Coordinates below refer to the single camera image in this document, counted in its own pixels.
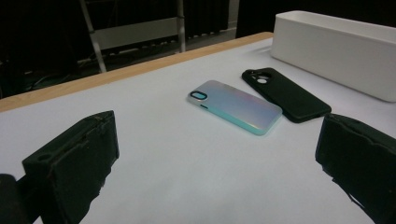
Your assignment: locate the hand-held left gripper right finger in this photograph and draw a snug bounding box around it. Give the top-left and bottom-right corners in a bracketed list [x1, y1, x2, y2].
[315, 113, 396, 224]

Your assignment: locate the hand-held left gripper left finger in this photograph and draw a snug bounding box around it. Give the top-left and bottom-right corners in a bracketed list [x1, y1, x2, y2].
[21, 110, 120, 224]

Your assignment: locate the black phone case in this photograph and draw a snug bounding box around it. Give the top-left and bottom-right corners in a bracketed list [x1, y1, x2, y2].
[241, 67, 332, 124]

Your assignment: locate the white plastic bin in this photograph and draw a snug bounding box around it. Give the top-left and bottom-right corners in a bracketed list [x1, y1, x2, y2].
[270, 9, 396, 103]

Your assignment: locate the iridescent pastel phone case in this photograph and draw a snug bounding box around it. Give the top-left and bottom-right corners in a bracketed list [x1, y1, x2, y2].
[186, 79, 284, 136]

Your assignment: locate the white table mat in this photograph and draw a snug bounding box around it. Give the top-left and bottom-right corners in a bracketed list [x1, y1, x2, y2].
[0, 36, 396, 224]

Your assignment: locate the white metal stand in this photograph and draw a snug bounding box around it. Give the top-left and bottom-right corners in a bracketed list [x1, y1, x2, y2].
[78, 0, 188, 74]

